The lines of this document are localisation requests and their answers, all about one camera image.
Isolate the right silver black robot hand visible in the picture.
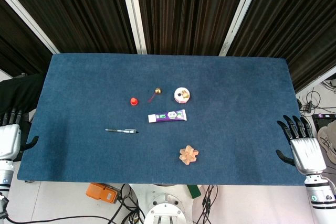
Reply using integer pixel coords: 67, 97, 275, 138
275, 114, 327, 175

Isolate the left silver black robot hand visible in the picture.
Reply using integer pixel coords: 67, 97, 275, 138
0, 108, 39, 161

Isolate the black silver pen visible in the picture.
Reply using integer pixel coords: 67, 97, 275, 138
104, 128, 139, 134

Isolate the beige sneaker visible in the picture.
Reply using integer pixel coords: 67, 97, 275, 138
317, 120, 336, 163

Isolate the black electronic box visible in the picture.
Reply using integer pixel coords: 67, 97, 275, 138
312, 113, 336, 130

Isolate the black power strip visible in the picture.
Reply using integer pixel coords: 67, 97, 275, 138
301, 101, 315, 112

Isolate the black cloth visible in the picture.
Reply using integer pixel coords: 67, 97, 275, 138
0, 73, 45, 120

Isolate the blue table cloth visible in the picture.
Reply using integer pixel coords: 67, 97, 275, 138
17, 53, 307, 187

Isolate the dark pleated curtain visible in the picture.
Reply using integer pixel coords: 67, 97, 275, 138
0, 0, 52, 77
226, 0, 336, 92
134, 0, 253, 56
0, 0, 137, 55

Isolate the orange foot pedal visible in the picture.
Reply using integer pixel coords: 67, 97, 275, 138
86, 182, 119, 204

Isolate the wooden burr puzzle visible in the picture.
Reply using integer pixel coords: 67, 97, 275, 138
178, 145, 200, 166

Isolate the green flat piece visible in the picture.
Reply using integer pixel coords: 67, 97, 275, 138
186, 184, 202, 199

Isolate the pink white toy cake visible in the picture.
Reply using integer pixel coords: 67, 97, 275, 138
174, 87, 191, 103

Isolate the purple toothpaste tube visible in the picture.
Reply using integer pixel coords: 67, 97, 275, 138
148, 109, 188, 124

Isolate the white robot torso base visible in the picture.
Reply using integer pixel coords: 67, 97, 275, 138
143, 184, 195, 224

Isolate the black cable bundle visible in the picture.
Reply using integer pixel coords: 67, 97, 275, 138
296, 81, 336, 116
0, 184, 145, 224
195, 184, 219, 224

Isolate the white frame post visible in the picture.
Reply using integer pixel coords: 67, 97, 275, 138
219, 0, 263, 57
0, 0, 60, 55
119, 0, 147, 55

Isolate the brass bell with red string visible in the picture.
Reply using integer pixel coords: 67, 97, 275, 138
147, 87, 162, 103

